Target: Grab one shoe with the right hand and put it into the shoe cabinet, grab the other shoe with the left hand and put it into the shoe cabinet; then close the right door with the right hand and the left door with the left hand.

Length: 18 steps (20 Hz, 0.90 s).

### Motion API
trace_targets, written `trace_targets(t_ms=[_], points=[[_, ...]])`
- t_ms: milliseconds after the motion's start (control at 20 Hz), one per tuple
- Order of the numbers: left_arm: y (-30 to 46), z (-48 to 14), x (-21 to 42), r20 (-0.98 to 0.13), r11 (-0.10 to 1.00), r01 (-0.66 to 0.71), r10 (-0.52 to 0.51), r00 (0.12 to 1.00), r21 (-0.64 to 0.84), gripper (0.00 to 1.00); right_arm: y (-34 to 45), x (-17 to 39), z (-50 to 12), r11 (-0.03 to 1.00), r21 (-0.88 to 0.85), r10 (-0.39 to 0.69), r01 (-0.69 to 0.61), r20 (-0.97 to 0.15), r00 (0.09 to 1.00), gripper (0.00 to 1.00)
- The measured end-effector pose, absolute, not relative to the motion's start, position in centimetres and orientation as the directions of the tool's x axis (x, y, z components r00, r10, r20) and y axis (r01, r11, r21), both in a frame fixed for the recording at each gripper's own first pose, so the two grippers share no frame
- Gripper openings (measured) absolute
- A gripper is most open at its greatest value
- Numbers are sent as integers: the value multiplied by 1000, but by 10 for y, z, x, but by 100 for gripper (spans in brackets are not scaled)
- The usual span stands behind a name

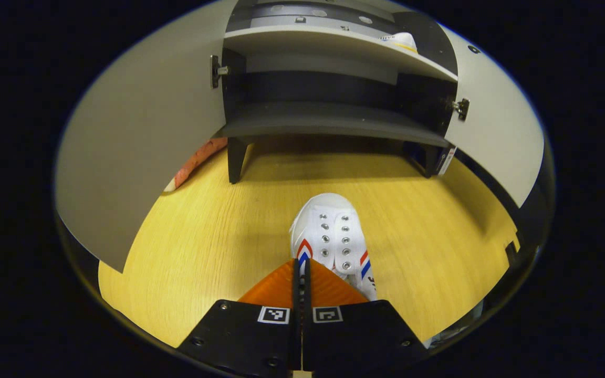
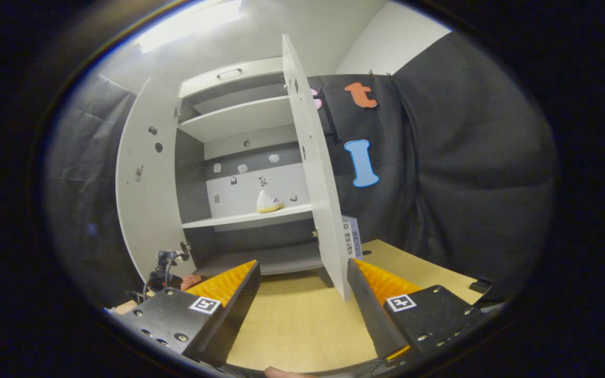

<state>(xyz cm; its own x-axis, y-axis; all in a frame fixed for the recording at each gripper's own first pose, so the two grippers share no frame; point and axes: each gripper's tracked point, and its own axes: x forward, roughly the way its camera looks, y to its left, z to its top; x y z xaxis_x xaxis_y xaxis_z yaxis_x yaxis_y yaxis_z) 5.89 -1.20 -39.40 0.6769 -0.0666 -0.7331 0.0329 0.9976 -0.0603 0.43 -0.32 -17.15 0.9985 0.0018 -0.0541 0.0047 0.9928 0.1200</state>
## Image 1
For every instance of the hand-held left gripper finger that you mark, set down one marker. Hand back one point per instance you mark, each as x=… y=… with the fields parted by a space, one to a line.
x=295 y=315
x=308 y=315

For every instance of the white sneaker shoe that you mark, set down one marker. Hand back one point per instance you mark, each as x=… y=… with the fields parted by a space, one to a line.
x=329 y=231
x=402 y=41

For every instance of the white shoe cabinet door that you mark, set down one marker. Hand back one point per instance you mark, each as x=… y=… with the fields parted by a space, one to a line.
x=139 y=131
x=497 y=126

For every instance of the watermelon slice toy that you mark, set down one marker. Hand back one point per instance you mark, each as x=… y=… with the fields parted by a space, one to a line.
x=197 y=163

